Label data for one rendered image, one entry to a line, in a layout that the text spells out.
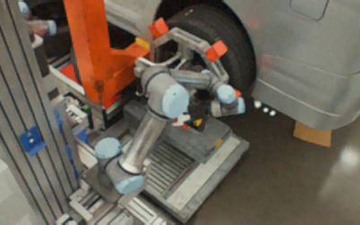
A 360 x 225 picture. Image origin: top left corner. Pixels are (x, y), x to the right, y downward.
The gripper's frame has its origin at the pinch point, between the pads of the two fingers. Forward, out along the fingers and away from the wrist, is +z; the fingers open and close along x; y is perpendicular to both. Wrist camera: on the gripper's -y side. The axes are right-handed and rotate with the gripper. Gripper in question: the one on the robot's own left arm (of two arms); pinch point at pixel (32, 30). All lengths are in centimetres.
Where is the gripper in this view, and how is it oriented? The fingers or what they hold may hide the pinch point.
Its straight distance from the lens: 241.0
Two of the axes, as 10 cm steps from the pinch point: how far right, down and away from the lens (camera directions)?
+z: -1.3, 1.8, 9.8
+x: 6.1, -7.6, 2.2
